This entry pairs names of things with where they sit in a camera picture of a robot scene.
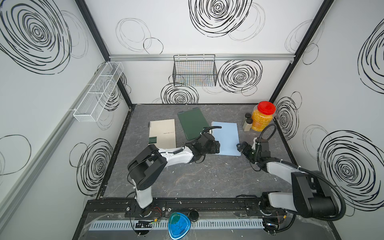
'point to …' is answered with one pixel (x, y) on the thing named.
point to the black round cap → (194, 215)
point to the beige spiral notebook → (162, 133)
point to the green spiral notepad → (193, 122)
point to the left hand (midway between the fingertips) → (216, 145)
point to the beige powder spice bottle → (247, 124)
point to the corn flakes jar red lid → (262, 116)
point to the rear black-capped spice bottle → (248, 116)
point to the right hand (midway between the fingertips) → (241, 149)
